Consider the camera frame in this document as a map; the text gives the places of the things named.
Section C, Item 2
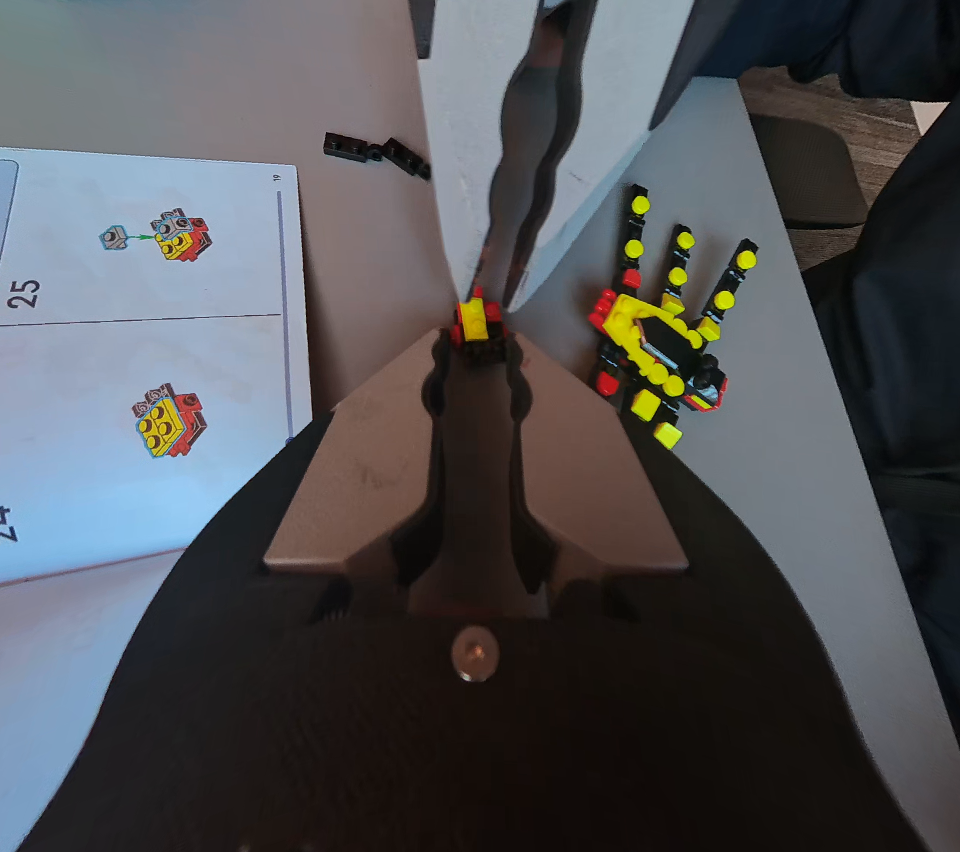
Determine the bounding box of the small red yellow lego assembly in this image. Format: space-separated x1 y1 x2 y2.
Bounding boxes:
450 285 510 365

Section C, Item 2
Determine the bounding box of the open lego instruction booklet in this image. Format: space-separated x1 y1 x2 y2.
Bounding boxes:
0 147 314 586

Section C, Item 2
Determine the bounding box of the black lego hinge piece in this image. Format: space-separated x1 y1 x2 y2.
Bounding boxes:
382 138 432 181
324 132 385 164

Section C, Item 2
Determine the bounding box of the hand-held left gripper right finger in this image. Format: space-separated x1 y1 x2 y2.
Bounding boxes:
504 330 691 595

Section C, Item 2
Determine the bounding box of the black chair seat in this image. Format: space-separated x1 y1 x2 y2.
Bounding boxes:
750 113 871 226

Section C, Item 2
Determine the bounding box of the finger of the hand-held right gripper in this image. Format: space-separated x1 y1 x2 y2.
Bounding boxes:
392 0 560 304
502 0 717 313

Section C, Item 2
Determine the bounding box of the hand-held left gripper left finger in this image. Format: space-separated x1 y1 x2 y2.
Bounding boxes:
262 327 453 589

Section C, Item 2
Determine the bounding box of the black yellow lego spider build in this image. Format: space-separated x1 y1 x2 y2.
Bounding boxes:
587 184 760 451

